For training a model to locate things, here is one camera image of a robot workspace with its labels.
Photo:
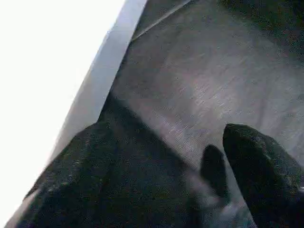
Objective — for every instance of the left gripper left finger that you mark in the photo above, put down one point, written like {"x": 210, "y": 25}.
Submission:
{"x": 107, "y": 178}

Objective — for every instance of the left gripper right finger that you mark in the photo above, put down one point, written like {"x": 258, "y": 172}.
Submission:
{"x": 261, "y": 171}

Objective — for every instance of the white table frame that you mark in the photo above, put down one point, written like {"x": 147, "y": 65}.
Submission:
{"x": 59, "y": 71}

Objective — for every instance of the black work mat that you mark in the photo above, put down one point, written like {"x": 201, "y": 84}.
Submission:
{"x": 202, "y": 71}

